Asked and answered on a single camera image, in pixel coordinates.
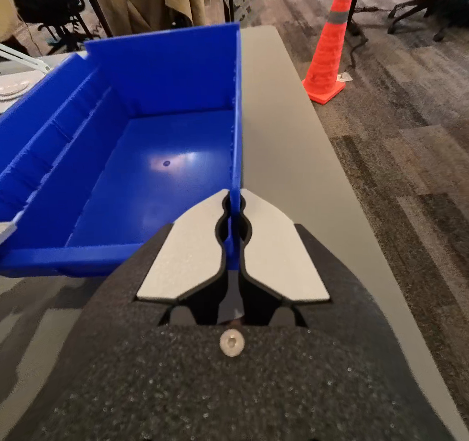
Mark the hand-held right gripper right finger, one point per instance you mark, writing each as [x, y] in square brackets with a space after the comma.
[282, 257]

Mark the tan curtain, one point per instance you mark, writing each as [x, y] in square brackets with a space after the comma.
[146, 1]

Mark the blue storage bin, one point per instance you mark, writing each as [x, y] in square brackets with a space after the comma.
[146, 173]

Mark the instruction board on white stand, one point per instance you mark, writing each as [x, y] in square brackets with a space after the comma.
[18, 85]

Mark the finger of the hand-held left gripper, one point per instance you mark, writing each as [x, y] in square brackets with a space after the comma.
[7, 233]

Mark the orange traffic cone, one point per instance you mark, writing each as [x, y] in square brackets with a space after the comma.
[326, 71]

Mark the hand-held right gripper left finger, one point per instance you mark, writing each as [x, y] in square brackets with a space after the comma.
[183, 257]

